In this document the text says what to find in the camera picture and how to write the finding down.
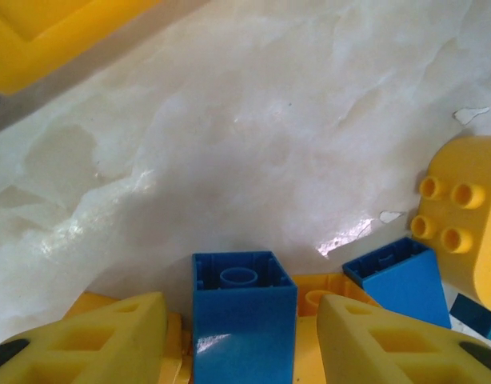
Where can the curved yellow lego brick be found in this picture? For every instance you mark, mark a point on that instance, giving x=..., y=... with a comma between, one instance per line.
x=489, y=200

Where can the yellow plastic bin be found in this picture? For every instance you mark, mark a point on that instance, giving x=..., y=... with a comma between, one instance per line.
x=49, y=52

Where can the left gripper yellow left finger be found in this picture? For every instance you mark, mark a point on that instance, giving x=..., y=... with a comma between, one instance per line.
x=89, y=344

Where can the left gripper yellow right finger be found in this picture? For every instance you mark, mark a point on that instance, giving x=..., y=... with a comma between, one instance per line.
x=389, y=348

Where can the blue lego brick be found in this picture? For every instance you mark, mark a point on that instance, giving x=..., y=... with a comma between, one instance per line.
x=477, y=316
x=405, y=288
x=245, y=320

